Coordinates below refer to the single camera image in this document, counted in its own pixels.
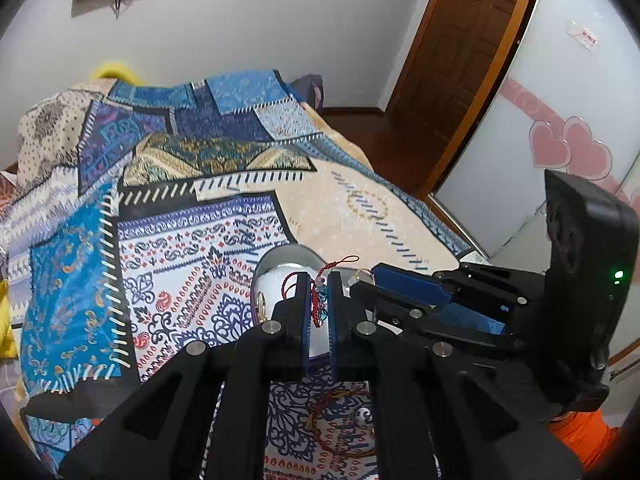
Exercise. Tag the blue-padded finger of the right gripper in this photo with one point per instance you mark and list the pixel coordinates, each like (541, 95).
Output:
(450, 322)
(402, 287)

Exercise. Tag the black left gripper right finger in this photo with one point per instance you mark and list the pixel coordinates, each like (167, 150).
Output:
(349, 350)

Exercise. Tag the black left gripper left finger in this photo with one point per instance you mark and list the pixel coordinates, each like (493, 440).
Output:
(291, 360)

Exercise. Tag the gold hoop earrings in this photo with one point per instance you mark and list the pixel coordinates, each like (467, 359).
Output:
(260, 307)

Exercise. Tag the purple heart-shaped tin box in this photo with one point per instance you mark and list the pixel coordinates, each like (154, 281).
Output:
(275, 278)

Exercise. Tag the orange sleeve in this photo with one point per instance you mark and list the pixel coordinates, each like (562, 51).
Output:
(586, 434)

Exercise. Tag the dark purple pillow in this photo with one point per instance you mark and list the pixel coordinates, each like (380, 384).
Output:
(309, 89)

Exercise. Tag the white wardrobe with pink hearts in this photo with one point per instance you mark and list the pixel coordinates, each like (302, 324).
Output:
(569, 102)

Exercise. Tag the brown wooden door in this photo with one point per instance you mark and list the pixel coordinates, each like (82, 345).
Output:
(447, 63)

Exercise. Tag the yellow cloth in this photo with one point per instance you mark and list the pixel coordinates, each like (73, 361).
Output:
(117, 70)

